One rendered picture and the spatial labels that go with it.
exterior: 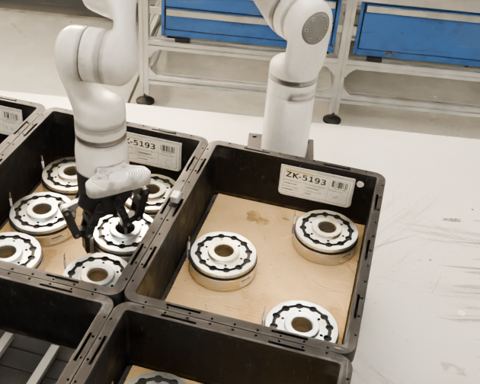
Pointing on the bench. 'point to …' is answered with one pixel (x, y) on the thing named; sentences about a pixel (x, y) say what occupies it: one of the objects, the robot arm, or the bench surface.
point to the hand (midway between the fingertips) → (107, 239)
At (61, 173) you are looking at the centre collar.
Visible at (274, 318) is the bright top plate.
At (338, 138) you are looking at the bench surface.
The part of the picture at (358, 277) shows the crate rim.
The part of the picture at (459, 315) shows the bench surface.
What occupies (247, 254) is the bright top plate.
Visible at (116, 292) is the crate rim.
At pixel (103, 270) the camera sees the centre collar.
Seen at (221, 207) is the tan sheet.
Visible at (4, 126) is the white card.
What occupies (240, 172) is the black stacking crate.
